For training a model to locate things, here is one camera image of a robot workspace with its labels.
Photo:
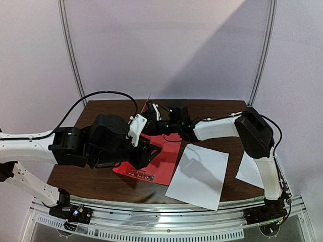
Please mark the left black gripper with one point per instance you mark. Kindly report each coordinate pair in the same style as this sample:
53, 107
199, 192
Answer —
144, 155

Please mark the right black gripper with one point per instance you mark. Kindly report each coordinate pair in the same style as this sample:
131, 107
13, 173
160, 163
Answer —
153, 117

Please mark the red file folder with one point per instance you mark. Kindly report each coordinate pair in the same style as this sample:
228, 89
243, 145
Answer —
163, 166

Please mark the large white paper sheet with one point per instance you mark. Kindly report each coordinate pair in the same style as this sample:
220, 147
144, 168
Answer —
199, 177

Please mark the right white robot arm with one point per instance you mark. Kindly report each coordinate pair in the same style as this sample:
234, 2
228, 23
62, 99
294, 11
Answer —
256, 135

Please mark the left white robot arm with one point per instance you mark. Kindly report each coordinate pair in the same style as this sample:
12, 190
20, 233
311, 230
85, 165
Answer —
108, 142

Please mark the metal bottom folder clip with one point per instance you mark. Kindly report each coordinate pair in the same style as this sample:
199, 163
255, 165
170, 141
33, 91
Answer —
139, 174

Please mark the small white paper sheet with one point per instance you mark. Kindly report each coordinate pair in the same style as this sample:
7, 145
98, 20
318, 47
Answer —
248, 172

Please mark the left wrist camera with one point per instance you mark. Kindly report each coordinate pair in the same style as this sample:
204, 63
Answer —
136, 126

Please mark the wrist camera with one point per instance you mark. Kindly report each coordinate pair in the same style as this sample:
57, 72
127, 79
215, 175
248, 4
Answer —
177, 114
136, 126

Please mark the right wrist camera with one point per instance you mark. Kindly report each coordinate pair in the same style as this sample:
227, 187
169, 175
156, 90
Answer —
177, 114

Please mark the aluminium front rail frame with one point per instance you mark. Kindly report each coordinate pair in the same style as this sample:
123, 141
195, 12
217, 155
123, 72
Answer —
121, 221

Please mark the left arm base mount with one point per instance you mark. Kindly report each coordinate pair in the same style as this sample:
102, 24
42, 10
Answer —
72, 214

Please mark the right aluminium corner post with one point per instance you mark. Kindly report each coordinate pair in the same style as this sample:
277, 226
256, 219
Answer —
264, 51

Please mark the aluminium corner post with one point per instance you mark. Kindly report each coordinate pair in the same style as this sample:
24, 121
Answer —
264, 51
69, 47

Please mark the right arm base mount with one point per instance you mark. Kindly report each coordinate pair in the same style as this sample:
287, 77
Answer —
270, 216

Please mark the left aluminium corner post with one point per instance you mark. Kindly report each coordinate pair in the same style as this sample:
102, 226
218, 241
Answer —
69, 47

